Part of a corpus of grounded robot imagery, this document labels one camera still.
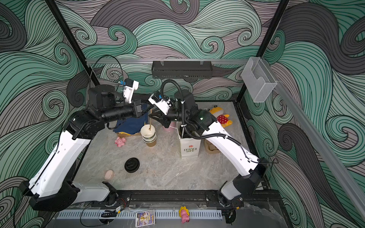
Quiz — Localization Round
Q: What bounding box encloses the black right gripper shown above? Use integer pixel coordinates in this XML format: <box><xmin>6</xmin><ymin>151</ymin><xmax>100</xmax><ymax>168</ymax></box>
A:
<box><xmin>150</xmin><ymin>99</ymin><xmax>194</xmax><ymax>127</ymax></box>

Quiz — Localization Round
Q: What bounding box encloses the white paper takeout bag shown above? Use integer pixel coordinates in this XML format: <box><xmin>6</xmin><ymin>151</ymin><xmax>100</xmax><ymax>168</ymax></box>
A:
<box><xmin>176</xmin><ymin>122</ymin><xmax>201</xmax><ymax>159</ymax></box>

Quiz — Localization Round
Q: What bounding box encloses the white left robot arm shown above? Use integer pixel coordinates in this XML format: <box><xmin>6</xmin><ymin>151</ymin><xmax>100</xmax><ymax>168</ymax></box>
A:
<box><xmin>19</xmin><ymin>78</ymin><xmax>146</xmax><ymax>212</ymax></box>

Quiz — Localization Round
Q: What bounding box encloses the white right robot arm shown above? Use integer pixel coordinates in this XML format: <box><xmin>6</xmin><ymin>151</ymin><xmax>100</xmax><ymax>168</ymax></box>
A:
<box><xmin>148</xmin><ymin>79</ymin><xmax>271</xmax><ymax>204</ymax></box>

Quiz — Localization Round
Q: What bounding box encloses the pink cup holder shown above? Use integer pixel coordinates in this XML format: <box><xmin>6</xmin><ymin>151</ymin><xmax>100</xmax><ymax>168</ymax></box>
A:
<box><xmin>163</xmin><ymin>122</ymin><xmax>177</xmax><ymax>132</ymax></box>

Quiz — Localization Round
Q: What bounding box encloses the dark blue napkin stack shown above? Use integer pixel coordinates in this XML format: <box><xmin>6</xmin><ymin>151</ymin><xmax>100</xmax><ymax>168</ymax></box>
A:
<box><xmin>113</xmin><ymin>113</ymin><xmax>149</xmax><ymax>135</ymax></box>

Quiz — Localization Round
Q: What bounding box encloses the stack of paper cups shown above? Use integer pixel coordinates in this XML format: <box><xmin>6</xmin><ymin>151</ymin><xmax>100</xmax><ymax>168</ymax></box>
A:
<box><xmin>140</xmin><ymin>124</ymin><xmax>156</xmax><ymax>147</ymax></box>

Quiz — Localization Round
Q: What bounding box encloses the small pink pig toy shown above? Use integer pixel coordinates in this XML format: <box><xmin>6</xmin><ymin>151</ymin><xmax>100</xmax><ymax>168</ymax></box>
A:
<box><xmin>115</xmin><ymin>137</ymin><xmax>126</xmax><ymax>147</ymax></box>

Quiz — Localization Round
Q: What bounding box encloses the yellow red plush toy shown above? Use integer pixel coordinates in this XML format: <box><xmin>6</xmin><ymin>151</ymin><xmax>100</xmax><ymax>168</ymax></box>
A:
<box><xmin>209</xmin><ymin>105</ymin><xmax>233</xmax><ymax>128</ymax></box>

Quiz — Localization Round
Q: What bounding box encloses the brown pulp cup carrier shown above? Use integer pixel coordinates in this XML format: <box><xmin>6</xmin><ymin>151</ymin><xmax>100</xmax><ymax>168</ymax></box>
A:
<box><xmin>204</xmin><ymin>139</ymin><xmax>221</xmax><ymax>154</ymax></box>

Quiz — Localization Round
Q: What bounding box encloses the stack of black lids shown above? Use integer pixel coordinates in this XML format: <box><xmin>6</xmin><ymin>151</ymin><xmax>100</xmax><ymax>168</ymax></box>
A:
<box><xmin>124</xmin><ymin>157</ymin><xmax>140</xmax><ymax>173</ymax></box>

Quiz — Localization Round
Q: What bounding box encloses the pink earbud case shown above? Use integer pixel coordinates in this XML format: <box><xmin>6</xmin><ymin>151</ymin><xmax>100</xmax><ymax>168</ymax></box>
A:
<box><xmin>104</xmin><ymin>170</ymin><xmax>115</xmax><ymax>181</ymax></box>

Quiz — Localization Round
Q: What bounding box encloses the pink figurine toy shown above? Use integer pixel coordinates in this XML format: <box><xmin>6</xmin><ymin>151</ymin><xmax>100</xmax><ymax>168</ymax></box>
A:
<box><xmin>179</xmin><ymin>206</ymin><xmax>190</xmax><ymax>224</ymax></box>

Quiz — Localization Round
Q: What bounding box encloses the colourful picture card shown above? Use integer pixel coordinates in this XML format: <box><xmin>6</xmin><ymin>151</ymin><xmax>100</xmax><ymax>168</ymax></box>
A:
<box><xmin>135</xmin><ymin>210</ymin><xmax>156</xmax><ymax>228</ymax></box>

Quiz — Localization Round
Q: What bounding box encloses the black wall shelf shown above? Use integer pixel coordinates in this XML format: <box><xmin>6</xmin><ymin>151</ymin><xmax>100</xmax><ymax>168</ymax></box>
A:
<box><xmin>151</xmin><ymin>60</ymin><xmax>213</xmax><ymax>79</ymax></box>

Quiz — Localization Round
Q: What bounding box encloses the clear plastic wall holder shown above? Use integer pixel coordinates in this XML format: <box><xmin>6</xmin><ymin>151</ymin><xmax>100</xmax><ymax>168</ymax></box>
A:
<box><xmin>241</xmin><ymin>57</ymin><xmax>277</xmax><ymax>103</ymax></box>

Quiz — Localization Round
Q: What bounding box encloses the white slotted cable duct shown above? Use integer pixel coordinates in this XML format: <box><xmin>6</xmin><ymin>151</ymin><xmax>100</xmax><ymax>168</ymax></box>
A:
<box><xmin>55</xmin><ymin>209</ymin><xmax>223</xmax><ymax>220</ymax></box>

